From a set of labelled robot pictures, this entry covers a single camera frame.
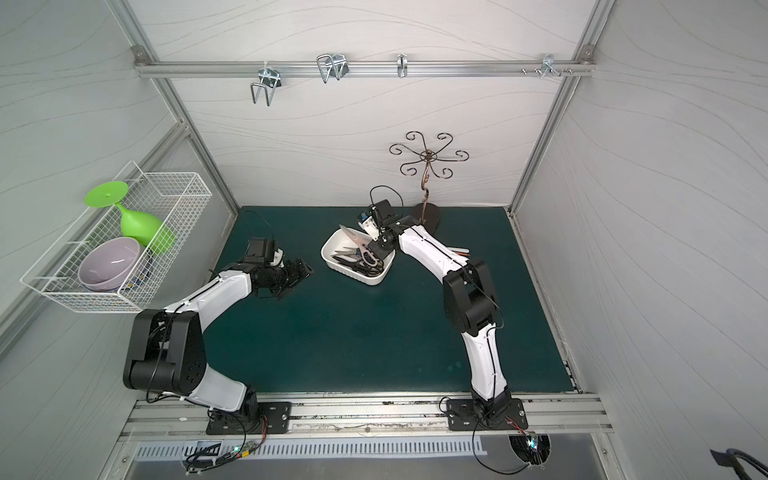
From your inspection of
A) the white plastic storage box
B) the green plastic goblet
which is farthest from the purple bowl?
the white plastic storage box

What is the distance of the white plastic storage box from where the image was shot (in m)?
0.98

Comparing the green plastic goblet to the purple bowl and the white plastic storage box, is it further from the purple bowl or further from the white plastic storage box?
the white plastic storage box
